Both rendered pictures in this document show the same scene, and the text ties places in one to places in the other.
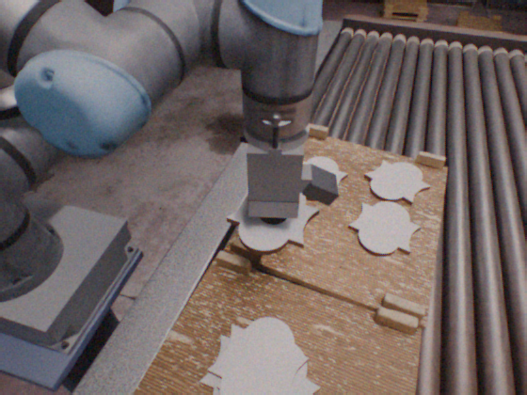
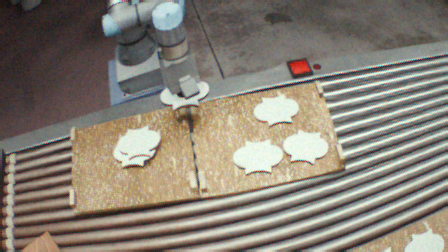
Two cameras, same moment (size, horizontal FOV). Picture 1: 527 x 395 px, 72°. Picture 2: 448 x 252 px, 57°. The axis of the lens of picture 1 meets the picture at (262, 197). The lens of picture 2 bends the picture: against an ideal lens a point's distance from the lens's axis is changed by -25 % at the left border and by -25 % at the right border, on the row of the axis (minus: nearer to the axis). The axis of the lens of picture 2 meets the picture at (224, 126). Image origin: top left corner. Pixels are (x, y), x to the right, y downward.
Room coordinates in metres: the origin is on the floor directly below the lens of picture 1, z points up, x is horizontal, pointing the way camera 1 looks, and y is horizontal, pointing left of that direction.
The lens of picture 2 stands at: (0.01, -1.04, 2.08)
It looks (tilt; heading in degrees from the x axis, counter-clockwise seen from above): 47 degrees down; 67
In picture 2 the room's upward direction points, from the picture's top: 11 degrees counter-clockwise
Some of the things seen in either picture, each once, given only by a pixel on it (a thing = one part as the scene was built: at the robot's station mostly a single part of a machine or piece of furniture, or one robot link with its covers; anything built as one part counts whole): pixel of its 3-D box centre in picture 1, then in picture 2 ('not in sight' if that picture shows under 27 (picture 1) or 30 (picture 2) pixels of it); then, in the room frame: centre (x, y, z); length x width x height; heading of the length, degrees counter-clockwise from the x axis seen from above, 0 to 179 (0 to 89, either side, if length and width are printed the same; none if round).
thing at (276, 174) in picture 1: (293, 164); (180, 71); (0.34, -0.04, 1.17); 0.12 x 0.09 x 0.16; 87
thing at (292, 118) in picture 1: (277, 107); (172, 46); (0.35, -0.02, 1.25); 0.08 x 0.08 x 0.05
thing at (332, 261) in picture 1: (347, 206); (267, 136); (0.50, -0.17, 0.93); 0.41 x 0.35 x 0.02; 156
